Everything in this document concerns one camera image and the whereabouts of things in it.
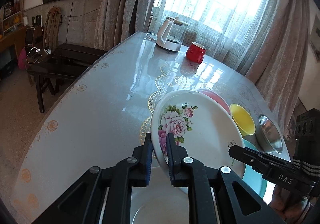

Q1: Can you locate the teal round plastic plate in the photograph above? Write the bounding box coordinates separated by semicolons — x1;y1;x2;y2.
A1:
241;138;267;199

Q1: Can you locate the large stainless steel bowl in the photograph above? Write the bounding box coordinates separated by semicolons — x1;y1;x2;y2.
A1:
255;114;283;154

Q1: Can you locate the yellow plastic bowl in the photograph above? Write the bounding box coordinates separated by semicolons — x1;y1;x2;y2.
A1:
229;104;255;137

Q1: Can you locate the white floral rose plate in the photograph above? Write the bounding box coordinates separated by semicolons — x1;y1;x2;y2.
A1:
150;90;245;177

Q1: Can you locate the red plastic bowl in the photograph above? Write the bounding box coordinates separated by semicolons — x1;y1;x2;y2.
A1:
197;89;232;116

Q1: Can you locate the white dragon phoenix plate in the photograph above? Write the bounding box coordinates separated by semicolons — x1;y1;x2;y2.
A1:
130;167;189;223

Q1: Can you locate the dark wooden bench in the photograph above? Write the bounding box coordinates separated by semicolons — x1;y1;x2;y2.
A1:
27;43;106;113

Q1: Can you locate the red ceramic mug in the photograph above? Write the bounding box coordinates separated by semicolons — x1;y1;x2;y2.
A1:
185;42;206;64

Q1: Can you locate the white glass electric kettle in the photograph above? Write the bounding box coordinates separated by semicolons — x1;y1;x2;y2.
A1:
146;16;189;52

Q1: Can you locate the white sheer window curtain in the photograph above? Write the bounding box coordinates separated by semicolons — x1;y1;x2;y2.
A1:
149;0;279;75

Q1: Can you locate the wooden cabinet with shelves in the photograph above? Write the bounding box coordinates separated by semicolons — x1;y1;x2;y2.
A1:
1;0;27;78

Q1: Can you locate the beige patterned curtain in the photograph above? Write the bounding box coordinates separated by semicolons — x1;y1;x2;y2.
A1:
94;0;155;51

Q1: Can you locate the wooden chair by wall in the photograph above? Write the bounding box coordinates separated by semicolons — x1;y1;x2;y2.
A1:
42;7;62;51

